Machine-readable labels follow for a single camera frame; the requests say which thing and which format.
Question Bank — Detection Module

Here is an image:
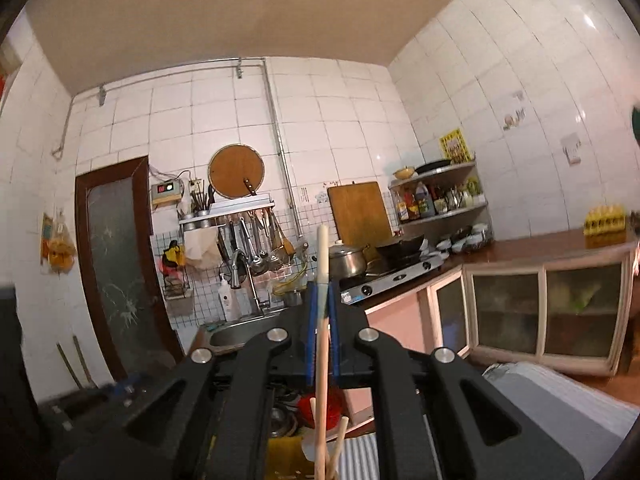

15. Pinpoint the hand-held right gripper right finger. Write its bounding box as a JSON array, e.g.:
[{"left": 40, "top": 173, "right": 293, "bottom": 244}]
[{"left": 327, "top": 282, "right": 586, "bottom": 480}]

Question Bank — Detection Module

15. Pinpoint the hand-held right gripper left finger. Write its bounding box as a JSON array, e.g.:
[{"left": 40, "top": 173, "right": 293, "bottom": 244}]
[{"left": 56, "top": 282, "right": 321, "bottom": 480}]

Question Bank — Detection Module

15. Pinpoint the yellow utensil holder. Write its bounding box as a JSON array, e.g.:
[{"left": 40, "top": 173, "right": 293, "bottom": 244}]
[{"left": 267, "top": 435, "right": 341, "bottom": 480}]

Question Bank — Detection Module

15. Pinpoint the bunch of dark utensils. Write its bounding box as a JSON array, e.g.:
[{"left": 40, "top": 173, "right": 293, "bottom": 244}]
[{"left": 187, "top": 180, "right": 216, "bottom": 213}]

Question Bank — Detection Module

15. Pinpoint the thin wooden stick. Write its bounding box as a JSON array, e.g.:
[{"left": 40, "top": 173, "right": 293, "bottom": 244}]
[
  {"left": 73, "top": 335, "right": 95, "bottom": 387},
  {"left": 56, "top": 343, "right": 77, "bottom": 387}
]

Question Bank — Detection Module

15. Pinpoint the pink cabinet door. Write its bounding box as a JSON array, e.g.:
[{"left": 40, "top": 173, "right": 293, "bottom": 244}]
[{"left": 345, "top": 287, "right": 436, "bottom": 426}]

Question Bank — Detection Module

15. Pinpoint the steel cooking pot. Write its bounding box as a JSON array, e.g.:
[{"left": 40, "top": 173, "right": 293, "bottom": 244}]
[{"left": 327, "top": 241, "right": 371, "bottom": 280}]

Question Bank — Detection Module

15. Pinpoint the steel sink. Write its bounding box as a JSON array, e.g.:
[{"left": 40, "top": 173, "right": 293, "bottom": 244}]
[{"left": 209, "top": 310, "right": 286, "bottom": 348}]

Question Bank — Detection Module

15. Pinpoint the red plastic basin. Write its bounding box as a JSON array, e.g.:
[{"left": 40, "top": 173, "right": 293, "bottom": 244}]
[{"left": 297, "top": 387, "right": 346, "bottom": 428}]

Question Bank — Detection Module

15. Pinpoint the steel gas stove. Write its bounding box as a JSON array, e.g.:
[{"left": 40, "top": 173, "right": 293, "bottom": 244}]
[{"left": 340, "top": 252, "right": 446, "bottom": 306}]

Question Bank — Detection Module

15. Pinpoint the white soap bottle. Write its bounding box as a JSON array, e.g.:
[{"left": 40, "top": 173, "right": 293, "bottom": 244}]
[{"left": 218, "top": 274, "right": 242, "bottom": 322}]

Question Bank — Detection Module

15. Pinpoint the row of hanging metal ladles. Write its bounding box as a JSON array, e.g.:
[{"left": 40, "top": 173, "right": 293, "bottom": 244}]
[{"left": 216, "top": 210, "right": 297, "bottom": 277}]

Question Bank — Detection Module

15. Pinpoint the metal faucet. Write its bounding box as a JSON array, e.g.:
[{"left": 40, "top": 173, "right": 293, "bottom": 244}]
[{"left": 229, "top": 249, "right": 271, "bottom": 316}]

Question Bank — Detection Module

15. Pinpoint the metal basin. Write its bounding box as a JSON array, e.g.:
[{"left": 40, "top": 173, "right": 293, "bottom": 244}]
[{"left": 270, "top": 405, "right": 301, "bottom": 437}]

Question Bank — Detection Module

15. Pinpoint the black wok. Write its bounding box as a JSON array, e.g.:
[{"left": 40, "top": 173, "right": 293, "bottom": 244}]
[{"left": 375, "top": 234, "right": 430, "bottom": 263}]

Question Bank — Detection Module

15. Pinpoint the rectangular wooden cutting board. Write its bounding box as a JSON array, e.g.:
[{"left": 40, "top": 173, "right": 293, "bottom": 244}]
[{"left": 327, "top": 181, "right": 393, "bottom": 247}]

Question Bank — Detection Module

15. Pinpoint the brown frosted glass door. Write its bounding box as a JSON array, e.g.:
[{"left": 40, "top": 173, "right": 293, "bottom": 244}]
[{"left": 75, "top": 156, "right": 183, "bottom": 386}]

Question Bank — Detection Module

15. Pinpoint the hanging white cloth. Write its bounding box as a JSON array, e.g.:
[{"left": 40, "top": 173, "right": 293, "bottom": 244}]
[{"left": 184, "top": 227, "right": 223, "bottom": 270}]

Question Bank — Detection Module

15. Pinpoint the yellow black bundle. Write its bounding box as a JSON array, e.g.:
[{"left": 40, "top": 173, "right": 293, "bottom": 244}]
[{"left": 162, "top": 241, "right": 187, "bottom": 268}]

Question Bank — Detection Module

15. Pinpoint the hanging bag of yellow goods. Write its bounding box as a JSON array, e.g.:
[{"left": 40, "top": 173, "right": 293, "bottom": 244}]
[{"left": 41, "top": 208, "right": 78, "bottom": 276}]

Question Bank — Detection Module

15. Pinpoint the row of condiment bottles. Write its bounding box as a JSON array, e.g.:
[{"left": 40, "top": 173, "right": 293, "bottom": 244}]
[{"left": 395, "top": 177, "right": 483, "bottom": 223}]

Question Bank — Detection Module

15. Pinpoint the group of small bowls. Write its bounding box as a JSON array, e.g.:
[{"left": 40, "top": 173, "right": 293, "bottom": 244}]
[{"left": 436, "top": 224, "right": 493, "bottom": 253}]

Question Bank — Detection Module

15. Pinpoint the metal corner shelf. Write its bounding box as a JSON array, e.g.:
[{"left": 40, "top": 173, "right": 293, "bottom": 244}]
[{"left": 389, "top": 160, "right": 493, "bottom": 241}]

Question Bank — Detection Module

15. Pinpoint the round wooden board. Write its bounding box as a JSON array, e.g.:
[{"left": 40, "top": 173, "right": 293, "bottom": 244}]
[{"left": 208, "top": 144, "right": 262, "bottom": 200}]

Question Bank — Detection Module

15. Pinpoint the glass door cabinet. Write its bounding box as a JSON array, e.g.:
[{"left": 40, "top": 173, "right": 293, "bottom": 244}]
[{"left": 430, "top": 247, "right": 638, "bottom": 376}]

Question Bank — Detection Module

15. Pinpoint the grey white striped tablecloth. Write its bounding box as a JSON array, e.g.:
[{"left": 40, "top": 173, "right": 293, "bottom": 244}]
[{"left": 340, "top": 360, "right": 637, "bottom": 480}]

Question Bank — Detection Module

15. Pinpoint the yellow egg tray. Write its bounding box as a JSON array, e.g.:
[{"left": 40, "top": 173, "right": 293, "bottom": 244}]
[{"left": 584, "top": 204, "right": 628, "bottom": 236}]

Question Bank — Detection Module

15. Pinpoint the yellow plastic hose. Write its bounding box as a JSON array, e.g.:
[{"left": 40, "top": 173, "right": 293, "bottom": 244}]
[{"left": 270, "top": 255, "right": 308, "bottom": 296}]

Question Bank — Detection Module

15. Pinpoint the wire wall basket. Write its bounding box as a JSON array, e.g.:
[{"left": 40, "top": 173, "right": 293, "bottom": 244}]
[{"left": 164, "top": 272, "right": 195, "bottom": 317}]

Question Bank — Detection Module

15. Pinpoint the metal wall utensil rack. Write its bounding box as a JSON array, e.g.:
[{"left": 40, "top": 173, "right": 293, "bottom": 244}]
[{"left": 178, "top": 197, "right": 277, "bottom": 226}]

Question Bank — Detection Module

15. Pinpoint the metal wall pipe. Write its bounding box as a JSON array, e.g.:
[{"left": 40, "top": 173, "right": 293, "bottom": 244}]
[{"left": 51, "top": 56, "right": 304, "bottom": 239}]

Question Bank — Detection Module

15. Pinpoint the beige wall meter box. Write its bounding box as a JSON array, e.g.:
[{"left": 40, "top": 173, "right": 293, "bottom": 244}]
[{"left": 151, "top": 180, "right": 185, "bottom": 207}]

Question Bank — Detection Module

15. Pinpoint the yellow wall poster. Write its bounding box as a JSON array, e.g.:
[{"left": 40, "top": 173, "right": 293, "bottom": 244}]
[{"left": 439, "top": 129, "right": 468, "bottom": 163}]

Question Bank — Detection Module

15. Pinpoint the white wall hook sticker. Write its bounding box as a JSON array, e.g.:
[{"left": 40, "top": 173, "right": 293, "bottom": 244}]
[{"left": 561, "top": 134, "right": 583, "bottom": 165}]

